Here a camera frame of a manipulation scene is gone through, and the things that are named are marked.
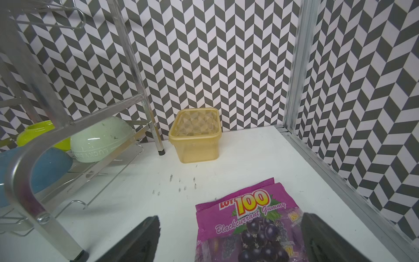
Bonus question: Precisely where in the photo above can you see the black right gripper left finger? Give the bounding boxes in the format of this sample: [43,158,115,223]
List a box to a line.
[97,216,160,262]

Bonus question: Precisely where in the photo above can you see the pale green bowl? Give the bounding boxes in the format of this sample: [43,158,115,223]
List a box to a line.
[70,116,135,163]

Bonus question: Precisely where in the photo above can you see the yellow plastic container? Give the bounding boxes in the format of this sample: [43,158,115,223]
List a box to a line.
[169,108,222,164]

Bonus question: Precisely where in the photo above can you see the blue bowl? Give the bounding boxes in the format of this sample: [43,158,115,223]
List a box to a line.
[1,147,73,207]

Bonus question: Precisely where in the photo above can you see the lime green bowl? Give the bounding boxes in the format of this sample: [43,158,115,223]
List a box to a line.
[16,120,71,152]

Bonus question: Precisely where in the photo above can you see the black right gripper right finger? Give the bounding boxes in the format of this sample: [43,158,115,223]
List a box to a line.
[301,213,370,262]

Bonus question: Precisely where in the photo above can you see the purple blackcurrant gummy bag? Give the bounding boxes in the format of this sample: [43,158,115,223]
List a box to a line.
[195,178,308,262]

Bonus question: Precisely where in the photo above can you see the silver metal dish rack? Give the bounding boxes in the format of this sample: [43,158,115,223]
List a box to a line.
[0,0,165,262]

